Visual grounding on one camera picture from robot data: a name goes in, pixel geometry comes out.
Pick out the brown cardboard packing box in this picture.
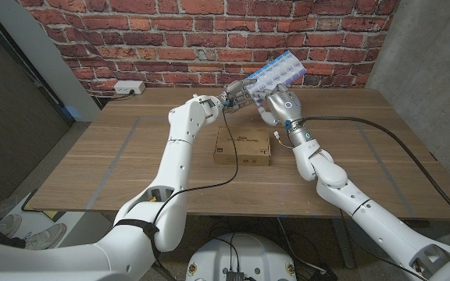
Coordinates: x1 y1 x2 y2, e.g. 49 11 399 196
212 126 272 167

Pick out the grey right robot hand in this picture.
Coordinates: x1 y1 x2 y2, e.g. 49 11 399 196
256 84 304 130

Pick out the red brick printed backdrop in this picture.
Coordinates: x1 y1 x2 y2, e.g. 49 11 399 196
16 0 400 98

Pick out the white power strip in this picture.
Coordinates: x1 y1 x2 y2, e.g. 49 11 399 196
113 80 147 95

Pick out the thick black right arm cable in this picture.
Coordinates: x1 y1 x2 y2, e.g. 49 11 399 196
298 115 450 235

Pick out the black floor power adapter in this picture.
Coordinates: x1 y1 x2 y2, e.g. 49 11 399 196
306 265 339 281

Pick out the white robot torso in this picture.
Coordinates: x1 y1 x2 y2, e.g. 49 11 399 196
184 233 299 281

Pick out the grey sneaker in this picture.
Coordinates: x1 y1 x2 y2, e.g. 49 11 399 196
0 213 23 238
24 222 68 251

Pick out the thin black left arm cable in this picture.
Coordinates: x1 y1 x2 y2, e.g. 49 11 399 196
152 109 240 235

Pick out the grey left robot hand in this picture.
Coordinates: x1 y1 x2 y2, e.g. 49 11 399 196
219 77 259 115

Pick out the grey metal table leg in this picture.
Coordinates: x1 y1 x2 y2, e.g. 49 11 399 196
332 218 355 269

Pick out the white blue pill organizer box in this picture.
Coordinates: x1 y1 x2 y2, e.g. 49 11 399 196
246 50 307 105

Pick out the black power strip cord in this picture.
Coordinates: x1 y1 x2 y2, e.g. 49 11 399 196
107 89 136 101

